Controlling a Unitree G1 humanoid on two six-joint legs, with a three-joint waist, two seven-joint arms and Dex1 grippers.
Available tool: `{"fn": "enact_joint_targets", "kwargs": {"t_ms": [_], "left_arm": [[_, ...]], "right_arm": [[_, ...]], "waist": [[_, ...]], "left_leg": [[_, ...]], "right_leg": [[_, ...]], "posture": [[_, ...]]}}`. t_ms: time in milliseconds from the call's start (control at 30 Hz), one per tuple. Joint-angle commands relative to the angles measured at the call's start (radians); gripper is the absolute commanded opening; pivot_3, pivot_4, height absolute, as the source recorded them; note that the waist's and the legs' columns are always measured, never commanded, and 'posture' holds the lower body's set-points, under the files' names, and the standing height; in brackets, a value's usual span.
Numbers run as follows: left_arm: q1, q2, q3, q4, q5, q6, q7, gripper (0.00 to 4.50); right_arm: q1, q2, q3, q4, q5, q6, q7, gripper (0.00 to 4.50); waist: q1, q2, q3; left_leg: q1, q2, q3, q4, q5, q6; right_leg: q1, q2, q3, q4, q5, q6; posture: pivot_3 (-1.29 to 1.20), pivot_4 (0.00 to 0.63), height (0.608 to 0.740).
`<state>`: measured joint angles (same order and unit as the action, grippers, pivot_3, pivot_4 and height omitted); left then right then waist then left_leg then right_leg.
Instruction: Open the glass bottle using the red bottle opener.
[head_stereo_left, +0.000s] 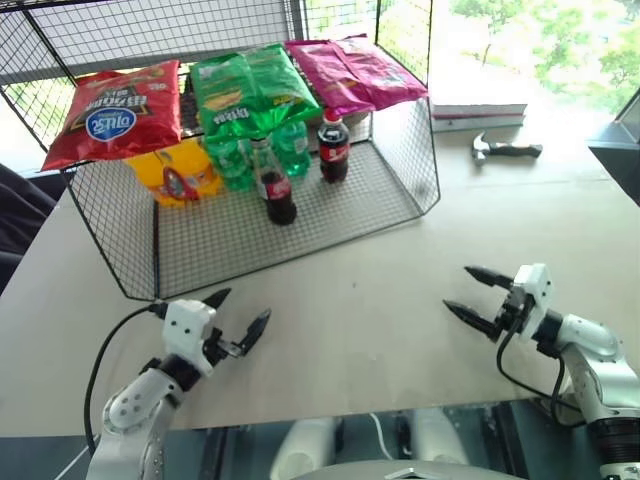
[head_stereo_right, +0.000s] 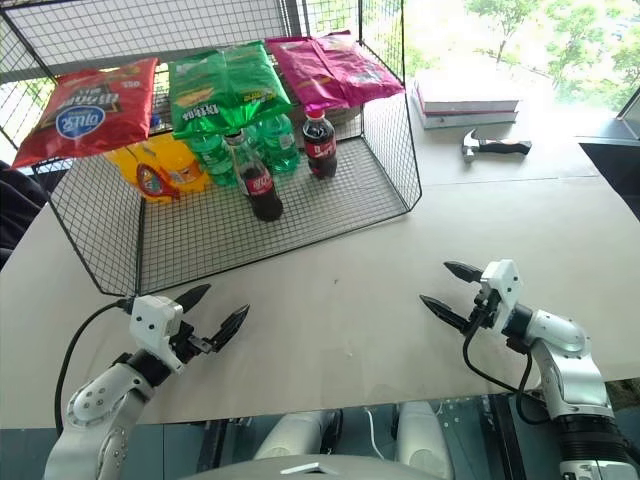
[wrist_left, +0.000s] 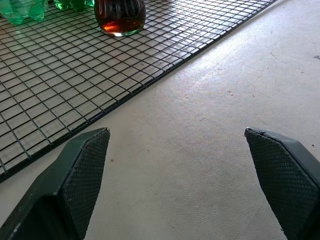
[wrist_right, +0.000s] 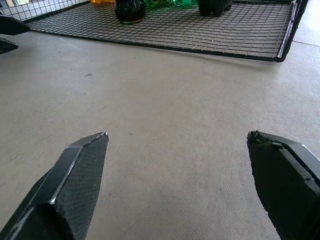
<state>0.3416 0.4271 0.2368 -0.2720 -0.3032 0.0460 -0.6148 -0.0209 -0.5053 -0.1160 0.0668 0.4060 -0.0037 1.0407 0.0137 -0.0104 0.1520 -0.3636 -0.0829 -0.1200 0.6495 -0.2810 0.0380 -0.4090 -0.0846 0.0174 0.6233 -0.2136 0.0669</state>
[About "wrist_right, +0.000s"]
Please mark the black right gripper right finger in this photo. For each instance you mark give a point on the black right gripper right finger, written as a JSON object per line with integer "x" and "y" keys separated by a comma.
{"x": 282, "y": 185}

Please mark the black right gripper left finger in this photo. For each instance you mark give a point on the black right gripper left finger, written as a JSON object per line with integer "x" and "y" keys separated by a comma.
{"x": 75, "y": 185}

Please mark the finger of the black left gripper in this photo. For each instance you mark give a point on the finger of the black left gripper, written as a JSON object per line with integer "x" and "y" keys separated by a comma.
{"x": 12, "y": 26}
{"x": 6, "y": 46}

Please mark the orange bottle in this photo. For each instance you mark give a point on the orange bottle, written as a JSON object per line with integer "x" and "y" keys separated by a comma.
{"x": 98, "y": 1}

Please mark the dark ribbed glass bottle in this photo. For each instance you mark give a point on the dark ribbed glass bottle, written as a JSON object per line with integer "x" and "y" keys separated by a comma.
{"x": 130, "y": 11}

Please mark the green plastic bottle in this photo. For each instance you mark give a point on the green plastic bottle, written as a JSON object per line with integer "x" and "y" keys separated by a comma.
{"x": 172, "y": 3}

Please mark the dark footed plastic bottle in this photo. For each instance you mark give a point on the dark footed plastic bottle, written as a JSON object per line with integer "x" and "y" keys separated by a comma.
{"x": 212, "y": 7}

